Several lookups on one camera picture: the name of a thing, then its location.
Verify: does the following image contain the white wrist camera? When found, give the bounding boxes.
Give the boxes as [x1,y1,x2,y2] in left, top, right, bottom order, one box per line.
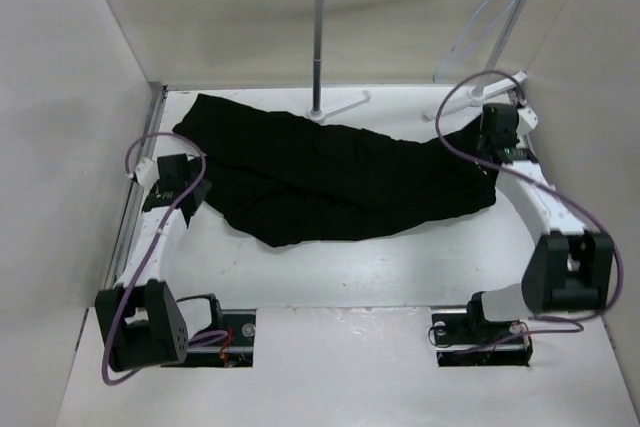
[127,157,159,188]
[516,106,539,137]

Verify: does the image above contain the black trousers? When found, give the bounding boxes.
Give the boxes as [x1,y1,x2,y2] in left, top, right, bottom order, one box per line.
[174,95,496,247]

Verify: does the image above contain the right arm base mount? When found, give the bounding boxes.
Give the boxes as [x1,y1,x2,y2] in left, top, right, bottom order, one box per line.
[428,309,533,367]

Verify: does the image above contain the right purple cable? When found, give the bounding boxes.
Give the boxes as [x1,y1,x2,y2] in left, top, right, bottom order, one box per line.
[434,70,626,348]

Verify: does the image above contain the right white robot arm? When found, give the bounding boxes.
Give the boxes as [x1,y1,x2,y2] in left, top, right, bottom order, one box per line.
[463,103,614,343]

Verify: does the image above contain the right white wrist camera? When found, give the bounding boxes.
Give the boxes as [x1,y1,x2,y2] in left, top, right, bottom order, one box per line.
[516,106,539,137]

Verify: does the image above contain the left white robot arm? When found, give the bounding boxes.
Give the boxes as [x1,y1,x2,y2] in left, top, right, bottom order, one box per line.
[94,154,227,373]

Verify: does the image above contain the light blue plastic hanger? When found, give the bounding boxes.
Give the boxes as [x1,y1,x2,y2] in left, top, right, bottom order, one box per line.
[432,0,516,84]

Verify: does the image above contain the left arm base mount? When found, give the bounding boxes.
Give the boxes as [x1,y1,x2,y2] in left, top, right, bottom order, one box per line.
[170,310,257,368]

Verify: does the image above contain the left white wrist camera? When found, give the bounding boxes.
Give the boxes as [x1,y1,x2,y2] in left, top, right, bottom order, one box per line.
[127,157,159,188]

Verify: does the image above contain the white metal clothes rack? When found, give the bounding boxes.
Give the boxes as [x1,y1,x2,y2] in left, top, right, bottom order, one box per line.
[304,0,553,123]

